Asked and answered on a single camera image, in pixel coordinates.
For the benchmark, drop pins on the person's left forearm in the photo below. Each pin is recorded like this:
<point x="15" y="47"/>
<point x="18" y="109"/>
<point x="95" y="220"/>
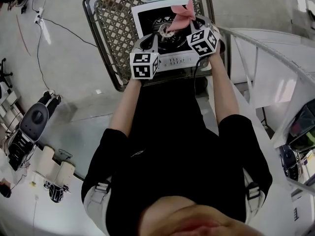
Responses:
<point x="125" y="107"/>

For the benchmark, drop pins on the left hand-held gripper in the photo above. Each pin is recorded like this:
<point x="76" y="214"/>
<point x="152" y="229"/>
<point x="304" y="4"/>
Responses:
<point x="142" y="65"/>

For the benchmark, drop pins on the person's black shirt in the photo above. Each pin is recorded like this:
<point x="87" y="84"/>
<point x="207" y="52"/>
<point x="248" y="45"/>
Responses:
<point x="177" y="173"/>

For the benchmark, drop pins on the pink cloth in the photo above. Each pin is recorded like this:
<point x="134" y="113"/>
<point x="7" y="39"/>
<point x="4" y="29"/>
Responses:
<point x="182" y="16"/>

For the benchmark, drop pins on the cream paper roll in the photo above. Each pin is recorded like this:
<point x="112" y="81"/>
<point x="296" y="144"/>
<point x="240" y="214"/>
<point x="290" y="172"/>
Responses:
<point x="48" y="154"/>
<point x="66" y="173"/>

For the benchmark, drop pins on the white cubby cabinet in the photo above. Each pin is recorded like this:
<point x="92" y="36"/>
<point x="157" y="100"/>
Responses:
<point x="9" y="112"/>

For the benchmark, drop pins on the white portable gas stove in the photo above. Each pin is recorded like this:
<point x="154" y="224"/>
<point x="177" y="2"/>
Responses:
<point x="172" y="63"/>

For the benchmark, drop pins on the person's black trousers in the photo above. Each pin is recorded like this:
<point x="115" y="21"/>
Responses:
<point x="167" y="102"/>

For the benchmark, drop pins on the brown lattice metal table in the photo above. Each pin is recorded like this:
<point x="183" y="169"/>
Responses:
<point x="113" y="28"/>

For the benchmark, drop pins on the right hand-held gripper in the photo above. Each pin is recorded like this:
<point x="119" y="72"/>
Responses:
<point x="203" y="43"/>

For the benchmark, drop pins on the person's right forearm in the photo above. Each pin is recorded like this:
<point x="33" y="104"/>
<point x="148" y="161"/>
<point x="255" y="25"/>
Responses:
<point x="224" y="90"/>

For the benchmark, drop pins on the white power strip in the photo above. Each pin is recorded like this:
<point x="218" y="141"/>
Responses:
<point x="39" y="15"/>

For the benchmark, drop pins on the person's chin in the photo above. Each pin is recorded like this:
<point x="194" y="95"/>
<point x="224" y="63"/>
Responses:
<point x="197" y="220"/>

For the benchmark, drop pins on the black striped bag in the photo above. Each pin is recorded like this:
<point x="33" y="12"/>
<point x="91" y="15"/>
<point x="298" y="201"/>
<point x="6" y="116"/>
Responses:
<point x="56" y="193"/>

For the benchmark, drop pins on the black glossy appliance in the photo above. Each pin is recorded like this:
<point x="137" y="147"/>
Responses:
<point x="302" y="129"/>

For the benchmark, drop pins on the black office chair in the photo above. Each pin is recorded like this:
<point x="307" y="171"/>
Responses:
<point x="5" y="75"/>

